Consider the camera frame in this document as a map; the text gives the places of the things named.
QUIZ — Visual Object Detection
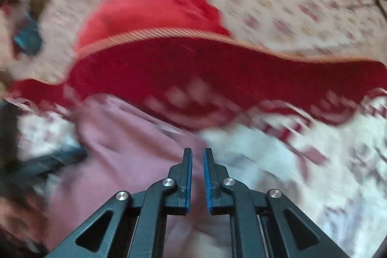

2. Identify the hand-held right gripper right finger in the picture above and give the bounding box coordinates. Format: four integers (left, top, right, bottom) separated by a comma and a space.
203, 148, 351, 258

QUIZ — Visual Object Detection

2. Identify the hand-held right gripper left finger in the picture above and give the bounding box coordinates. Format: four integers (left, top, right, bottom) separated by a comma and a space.
45, 148, 193, 258

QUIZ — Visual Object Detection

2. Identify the pink garment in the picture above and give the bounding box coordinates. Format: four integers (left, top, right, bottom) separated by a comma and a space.
45, 95, 239, 258

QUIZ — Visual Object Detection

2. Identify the red and white floral blanket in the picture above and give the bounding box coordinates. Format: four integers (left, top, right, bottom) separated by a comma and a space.
6, 28, 387, 258

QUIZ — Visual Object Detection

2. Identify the dark blue object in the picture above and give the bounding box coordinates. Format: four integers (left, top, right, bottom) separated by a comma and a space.
12, 15, 45, 57

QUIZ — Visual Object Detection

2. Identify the red ruffled pillow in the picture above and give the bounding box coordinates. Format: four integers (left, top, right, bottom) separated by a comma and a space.
75, 0, 234, 51

